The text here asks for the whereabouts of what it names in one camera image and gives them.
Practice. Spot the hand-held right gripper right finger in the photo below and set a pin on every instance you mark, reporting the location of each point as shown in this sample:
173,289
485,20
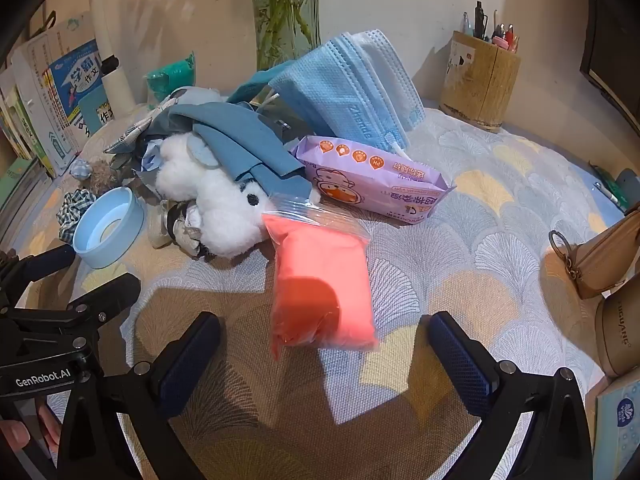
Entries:
457,360

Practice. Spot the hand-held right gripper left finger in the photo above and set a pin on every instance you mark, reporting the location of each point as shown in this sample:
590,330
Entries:
189,360

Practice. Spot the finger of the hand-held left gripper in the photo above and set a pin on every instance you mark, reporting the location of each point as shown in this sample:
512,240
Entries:
107,295
47,260

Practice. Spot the checkered scrunchie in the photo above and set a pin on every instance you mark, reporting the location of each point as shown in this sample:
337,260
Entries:
75,210

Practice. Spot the light blue round bowl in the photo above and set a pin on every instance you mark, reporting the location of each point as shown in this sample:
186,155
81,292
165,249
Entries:
107,227

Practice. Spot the white plush toy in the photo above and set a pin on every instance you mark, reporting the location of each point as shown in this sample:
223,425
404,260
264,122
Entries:
220,210

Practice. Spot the orange clay zip bag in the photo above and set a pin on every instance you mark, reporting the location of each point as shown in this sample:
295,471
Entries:
315,270

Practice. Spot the purple wet wipes packet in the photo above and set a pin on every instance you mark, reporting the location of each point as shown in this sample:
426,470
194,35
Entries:
370,180

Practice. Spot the person's left hand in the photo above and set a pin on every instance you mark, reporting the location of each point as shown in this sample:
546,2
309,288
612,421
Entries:
14,435

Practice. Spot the small blue scrunchie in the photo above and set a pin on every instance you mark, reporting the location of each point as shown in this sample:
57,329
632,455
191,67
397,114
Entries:
80,169

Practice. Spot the brown furry pompom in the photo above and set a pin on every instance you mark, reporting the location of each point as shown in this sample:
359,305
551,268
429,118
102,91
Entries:
104,176

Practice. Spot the black grey patterned scrunchie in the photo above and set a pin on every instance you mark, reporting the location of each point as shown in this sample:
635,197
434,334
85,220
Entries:
187,232

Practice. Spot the row of books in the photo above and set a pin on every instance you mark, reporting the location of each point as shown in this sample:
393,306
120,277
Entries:
25,125

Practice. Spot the grey plaid cloth bow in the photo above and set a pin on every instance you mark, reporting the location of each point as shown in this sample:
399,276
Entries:
132,135

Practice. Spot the blue cover book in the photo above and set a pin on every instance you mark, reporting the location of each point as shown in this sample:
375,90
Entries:
75,85

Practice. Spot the blue tissue box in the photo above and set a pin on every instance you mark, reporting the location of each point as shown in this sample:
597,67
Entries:
622,425

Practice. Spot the blue grey cloth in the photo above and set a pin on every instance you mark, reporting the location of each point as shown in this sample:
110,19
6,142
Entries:
235,135

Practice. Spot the white lamp stand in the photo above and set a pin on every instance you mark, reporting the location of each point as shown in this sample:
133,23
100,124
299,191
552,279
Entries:
112,60

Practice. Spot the teal plastic packet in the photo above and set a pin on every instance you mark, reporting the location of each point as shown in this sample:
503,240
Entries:
170,77

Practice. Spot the white pen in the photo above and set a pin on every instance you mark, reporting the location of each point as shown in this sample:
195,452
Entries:
611,194

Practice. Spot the green flat packet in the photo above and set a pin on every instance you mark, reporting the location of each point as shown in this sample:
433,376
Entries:
602,172

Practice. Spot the bamboo pen holder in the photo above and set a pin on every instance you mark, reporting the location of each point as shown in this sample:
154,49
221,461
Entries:
477,85

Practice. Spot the blue face mask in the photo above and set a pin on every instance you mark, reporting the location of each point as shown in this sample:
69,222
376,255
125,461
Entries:
330,90
395,70

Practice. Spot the glass vase with green stems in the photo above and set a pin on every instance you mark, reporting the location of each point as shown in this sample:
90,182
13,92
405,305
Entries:
287,15

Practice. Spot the silver pen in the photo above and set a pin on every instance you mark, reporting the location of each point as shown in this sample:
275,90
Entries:
466,24

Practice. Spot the black pen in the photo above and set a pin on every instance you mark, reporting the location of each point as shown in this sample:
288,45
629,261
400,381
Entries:
481,20

